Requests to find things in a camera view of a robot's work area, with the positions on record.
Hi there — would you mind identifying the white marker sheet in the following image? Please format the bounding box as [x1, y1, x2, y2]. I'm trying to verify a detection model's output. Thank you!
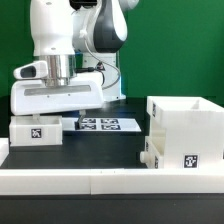
[62, 117, 141, 132]

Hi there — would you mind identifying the white drawer cabinet frame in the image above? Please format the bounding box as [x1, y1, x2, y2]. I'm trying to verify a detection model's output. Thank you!
[147, 96, 224, 169]

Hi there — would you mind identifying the white cable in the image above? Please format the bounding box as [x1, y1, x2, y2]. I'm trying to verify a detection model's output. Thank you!
[79, 29, 122, 91]

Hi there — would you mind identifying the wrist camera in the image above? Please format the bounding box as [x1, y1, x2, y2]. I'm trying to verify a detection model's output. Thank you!
[13, 60, 48, 80]

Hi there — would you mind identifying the white front drawer box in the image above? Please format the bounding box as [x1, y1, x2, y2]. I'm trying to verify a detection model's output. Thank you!
[140, 136, 165, 169]

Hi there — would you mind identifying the white drawer box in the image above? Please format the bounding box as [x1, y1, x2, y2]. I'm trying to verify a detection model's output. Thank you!
[9, 116, 63, 146]
[140, 136, 165, 169]

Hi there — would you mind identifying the white front border rail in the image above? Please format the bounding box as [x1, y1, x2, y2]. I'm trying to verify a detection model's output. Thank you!
[0, 169, 224, 196]

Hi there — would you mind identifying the white left border rail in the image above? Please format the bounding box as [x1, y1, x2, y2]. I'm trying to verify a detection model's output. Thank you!
[0, 138, 9, 166]

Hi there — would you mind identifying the white rear drawer box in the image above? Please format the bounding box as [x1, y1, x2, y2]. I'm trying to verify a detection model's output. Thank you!
[9, 116, 63, 146]

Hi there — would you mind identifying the white border rail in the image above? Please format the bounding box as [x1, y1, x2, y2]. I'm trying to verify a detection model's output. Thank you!
[0, 138, 9, 166]
[0, 169, 224, 196]

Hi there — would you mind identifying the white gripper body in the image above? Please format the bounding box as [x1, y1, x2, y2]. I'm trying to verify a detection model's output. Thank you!
[11, 72, 104, 116]

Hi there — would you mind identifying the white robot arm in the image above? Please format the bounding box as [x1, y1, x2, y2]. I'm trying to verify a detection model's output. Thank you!
[11, 0, 139, 116]

